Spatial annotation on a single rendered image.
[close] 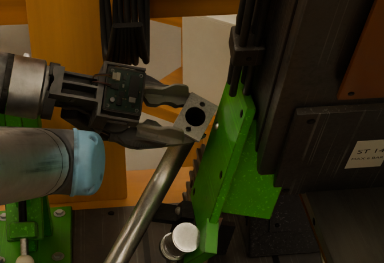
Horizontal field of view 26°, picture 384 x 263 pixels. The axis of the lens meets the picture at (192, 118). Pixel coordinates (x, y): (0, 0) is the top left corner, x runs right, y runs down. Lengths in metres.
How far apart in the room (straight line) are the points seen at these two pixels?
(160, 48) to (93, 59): 2.68
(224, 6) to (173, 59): 2.51
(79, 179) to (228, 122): 0.21
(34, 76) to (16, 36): 3.22
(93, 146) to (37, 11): 0.42
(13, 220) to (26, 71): 0.34
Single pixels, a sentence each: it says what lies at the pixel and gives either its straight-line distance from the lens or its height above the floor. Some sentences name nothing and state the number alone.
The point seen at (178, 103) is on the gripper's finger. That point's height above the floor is 1.22.
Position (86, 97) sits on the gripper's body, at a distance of 1.00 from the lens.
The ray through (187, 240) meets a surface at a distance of 1.07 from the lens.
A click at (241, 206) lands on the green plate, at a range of 1.06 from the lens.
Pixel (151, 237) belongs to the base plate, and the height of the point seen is 0.90.
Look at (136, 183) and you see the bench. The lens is 1.52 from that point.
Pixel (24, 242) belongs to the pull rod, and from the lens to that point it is 1.27.
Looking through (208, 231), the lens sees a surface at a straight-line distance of 1.05.
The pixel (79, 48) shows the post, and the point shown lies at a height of 1.18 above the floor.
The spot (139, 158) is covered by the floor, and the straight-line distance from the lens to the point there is 3.19.
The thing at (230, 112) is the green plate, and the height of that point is 1.23.
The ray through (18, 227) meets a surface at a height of 1.00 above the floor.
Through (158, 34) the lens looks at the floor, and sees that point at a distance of 4.16.
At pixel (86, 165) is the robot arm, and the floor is 1.24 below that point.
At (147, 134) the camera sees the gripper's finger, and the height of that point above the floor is 1.20.
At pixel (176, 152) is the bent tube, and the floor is 1.12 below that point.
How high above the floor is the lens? 1.76
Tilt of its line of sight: 31 degrees down
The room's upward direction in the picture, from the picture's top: straight up
